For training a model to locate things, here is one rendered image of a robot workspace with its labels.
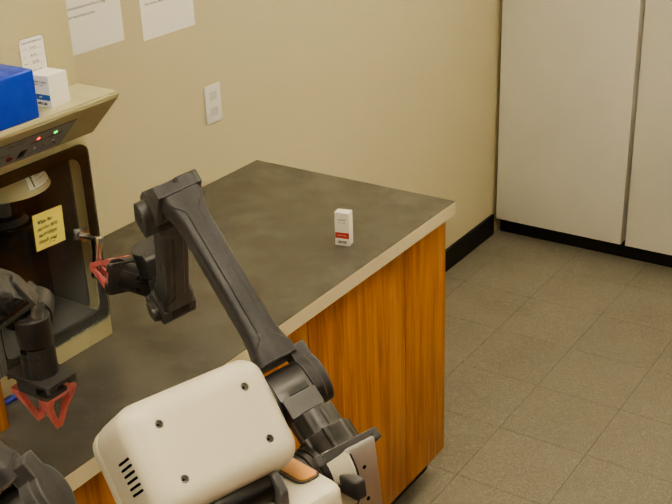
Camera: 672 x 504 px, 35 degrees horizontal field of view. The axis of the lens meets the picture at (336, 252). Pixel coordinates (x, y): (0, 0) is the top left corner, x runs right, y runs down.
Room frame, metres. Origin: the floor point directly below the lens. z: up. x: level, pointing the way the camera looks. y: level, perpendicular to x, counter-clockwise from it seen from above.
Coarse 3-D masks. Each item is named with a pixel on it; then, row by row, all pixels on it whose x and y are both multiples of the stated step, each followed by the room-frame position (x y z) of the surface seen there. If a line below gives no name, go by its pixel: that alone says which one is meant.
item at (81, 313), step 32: (64, 160) 2.03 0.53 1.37; (0, 192) 1.90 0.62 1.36; (32, 192) 1.96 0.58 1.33; (64, 192) 2.02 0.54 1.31; (0, 224) 1.89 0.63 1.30; (32, 224) 1.95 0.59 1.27; (64, 224) 2.01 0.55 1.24; (96, 224) 2.08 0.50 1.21; (0, 256) 1.88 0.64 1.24; (32, 256) 1.94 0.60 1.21; (64, 256) 2.00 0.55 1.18; (64, 288) 1.99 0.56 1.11; (96, 288) 2.06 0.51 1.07; (64, 320) 1.98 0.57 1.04; (96, 320) 2.05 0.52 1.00
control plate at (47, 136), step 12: (72, 120) 1.96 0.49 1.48; (48, 132) 1.92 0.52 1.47; (60, 132) 1.96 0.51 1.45; (12, 144) 1.84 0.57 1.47; (24, 144) 1.88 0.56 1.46; (36, 144) 1.92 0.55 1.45; (48, 144) 1.96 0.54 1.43; (0, 156) 1.84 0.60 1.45; (12, 156) 1.88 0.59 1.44; (24, 156) 1.92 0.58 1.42
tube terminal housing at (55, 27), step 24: (0, 0) 1.97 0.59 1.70; (24, 0) 2.02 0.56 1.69; (48, 0) 2.06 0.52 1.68; (0, 24) 1.96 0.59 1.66; (24, 24) 2.01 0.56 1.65; (48, 24) 2.06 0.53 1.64; (0, 48) 1.96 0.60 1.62; (48, 48) 2.05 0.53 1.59; (72, 72) 2.09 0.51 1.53; (72, 144) 2.07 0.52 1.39; (96, 336) 2.06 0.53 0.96
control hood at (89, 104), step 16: (80, 96) 2.00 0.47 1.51; (96, 96) 2.00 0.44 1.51; (112, 96) 2.02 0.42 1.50; (48, 112) 1.91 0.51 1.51; (64, 112) 1.91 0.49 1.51; (80, 112) 1.96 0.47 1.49; (96, 112) 2.01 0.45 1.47; (16, 128) 1.82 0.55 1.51; (32, 128) 1.85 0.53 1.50; (48, 128) 1.90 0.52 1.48; (80, 128) 2.02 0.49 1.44; (0, 144) 1.81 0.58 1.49
